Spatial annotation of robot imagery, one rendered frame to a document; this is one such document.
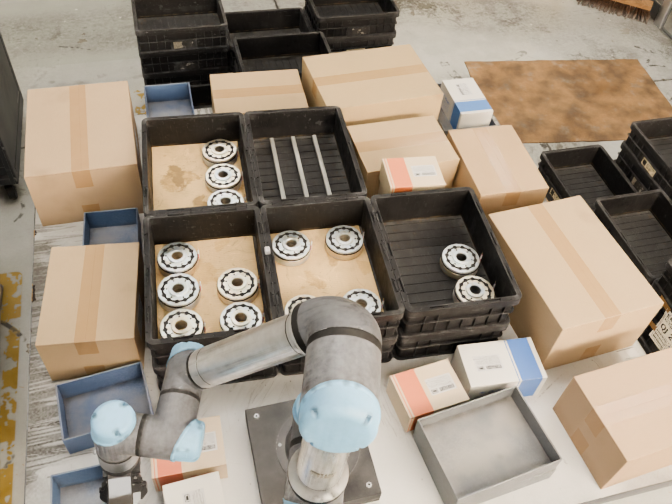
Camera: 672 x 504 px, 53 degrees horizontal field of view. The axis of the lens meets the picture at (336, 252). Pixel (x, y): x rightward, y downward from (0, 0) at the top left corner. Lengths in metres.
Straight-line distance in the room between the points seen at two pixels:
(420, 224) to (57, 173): 1.02
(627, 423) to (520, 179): 0.80
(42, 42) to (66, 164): 2.31
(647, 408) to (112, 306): 1.28
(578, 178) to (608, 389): 1.58
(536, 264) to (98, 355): 1.12
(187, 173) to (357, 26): 1.51
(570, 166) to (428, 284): 1.52
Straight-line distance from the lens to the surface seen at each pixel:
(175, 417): 1.26
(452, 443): 1.65
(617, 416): 1.70
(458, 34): 4.43
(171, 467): 1.58
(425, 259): 1.85
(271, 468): 1.59
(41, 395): 1.81
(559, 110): 3.98
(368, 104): 2.20
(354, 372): 0.97
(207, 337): 1.54
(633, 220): 2.89
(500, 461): 1.66
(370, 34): 3.34
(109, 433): 1.24
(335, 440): 1.00
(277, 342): 1.12
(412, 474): 1.66
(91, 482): 1.66
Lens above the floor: 2.21
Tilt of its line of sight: 49 degrees down
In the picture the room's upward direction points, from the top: 6 degrees clockwise
